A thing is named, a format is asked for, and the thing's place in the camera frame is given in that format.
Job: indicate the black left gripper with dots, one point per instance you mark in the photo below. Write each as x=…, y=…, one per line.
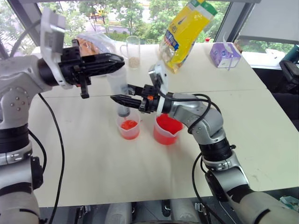
x=70, y=67

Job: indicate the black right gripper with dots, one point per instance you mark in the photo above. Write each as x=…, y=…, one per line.
x=147, y=100

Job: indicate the large clear plastic syringe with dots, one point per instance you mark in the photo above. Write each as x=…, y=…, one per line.
x=116, y=84

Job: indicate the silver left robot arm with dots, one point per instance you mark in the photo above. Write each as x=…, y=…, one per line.
x=16, y=79

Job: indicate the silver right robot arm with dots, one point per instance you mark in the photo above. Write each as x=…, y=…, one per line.
x=210, y=121

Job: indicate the small cup with red liquid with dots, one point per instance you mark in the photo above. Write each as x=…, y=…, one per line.
x=128, y=130

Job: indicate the large cup with red liquid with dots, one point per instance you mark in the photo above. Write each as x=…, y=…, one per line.
x=165, y=135

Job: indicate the clear plastic bread bag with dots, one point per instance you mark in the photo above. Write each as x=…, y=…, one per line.
x=102, y=43

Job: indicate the clear glass mug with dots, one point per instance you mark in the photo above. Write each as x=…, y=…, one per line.
x=133, y=50

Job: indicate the yellow snack bag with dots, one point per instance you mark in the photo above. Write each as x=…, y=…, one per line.
x=187, y=35

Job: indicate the purple tissue box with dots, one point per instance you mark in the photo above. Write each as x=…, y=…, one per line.
x=222, y=57

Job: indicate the grey rounded shape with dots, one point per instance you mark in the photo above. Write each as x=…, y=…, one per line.
x=118, y=213
x=184, y=211

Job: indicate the white window blind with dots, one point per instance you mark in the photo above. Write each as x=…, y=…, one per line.
x=271, y=21

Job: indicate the dark chair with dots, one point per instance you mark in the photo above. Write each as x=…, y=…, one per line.
x=289, y=74

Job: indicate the teal crumpled packet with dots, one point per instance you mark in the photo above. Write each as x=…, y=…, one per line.
x=289, y=202

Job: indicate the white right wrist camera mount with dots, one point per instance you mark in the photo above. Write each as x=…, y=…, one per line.
x=164, y=79

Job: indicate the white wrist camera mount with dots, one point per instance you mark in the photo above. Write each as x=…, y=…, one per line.
x=164, y=79
x=50, y=35

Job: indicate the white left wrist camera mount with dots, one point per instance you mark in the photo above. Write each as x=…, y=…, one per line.
x=50, y=35

